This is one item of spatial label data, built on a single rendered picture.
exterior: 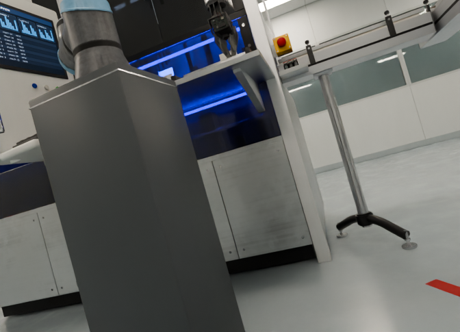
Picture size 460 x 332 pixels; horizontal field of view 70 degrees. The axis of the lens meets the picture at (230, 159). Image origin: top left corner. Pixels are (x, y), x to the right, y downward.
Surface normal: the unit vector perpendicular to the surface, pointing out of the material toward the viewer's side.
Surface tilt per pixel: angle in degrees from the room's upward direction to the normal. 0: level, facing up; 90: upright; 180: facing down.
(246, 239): 90
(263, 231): 90
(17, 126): 90
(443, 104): 90
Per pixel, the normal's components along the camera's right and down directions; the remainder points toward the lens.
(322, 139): -0.26, 0.05
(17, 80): 0.88, -0.26
